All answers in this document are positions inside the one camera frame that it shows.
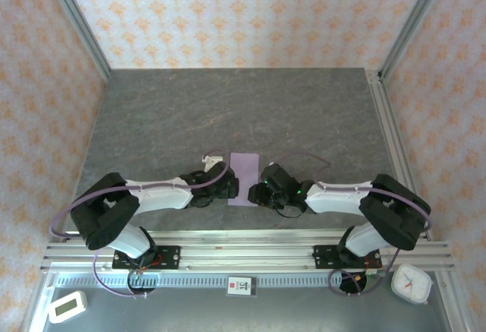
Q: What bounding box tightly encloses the aluminium side rail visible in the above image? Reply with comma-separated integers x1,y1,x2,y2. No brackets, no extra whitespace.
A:
364,69,434,242

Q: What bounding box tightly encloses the white digital timer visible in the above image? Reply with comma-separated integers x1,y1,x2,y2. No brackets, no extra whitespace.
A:
47,289,88,324

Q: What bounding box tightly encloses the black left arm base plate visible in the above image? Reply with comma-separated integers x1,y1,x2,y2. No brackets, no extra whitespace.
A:
112,245,182,271

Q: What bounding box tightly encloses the aluminium frame post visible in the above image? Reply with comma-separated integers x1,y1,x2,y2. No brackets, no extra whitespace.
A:
39,0,112,81
379,0,453,82

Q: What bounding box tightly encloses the grey slotted cable duct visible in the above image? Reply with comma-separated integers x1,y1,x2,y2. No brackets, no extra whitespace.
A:
52,273,345,289

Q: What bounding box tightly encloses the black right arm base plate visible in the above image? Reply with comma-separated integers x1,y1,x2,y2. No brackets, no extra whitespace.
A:
313,244,382,270

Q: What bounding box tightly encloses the purple paper sheet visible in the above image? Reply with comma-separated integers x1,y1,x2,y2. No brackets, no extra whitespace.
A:
227,152,260,207

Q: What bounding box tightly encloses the aluminium mounting rail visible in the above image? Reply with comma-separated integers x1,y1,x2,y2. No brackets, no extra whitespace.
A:
40,229,456,272

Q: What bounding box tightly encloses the white analog clock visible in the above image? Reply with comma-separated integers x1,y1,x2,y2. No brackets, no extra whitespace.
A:
390,263,434,305

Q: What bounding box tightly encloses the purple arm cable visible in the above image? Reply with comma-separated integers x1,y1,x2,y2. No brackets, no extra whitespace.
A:
49,151,231,299
271,152,434,298

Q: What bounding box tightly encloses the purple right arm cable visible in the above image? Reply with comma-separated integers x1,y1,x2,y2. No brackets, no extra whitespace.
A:
271,152,434,298

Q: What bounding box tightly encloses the white label card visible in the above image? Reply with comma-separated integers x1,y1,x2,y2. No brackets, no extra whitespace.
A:
226,276,258,297

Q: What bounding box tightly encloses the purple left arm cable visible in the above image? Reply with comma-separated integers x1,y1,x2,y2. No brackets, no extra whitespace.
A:
49,151,231,299

